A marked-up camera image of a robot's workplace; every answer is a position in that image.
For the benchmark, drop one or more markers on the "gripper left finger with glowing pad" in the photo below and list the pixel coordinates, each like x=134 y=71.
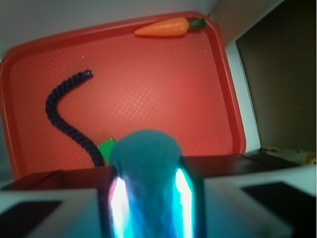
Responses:
x=61 y=204

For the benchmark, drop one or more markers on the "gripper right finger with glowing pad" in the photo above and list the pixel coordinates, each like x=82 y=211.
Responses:
x=247 y=196

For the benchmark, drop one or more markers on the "blue ball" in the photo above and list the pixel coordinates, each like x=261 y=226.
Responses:
x=147 y=161

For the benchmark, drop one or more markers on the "green rectangular block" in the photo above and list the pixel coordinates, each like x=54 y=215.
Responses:
x=105 y=149

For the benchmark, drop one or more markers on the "red plastic tray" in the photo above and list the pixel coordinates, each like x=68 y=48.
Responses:
x=181 y=86

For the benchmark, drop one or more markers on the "brown cardboard box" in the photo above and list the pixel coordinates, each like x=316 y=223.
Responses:
x=271 y=47

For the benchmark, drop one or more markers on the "orange toy carrot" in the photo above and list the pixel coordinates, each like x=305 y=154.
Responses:
x=170 y=28

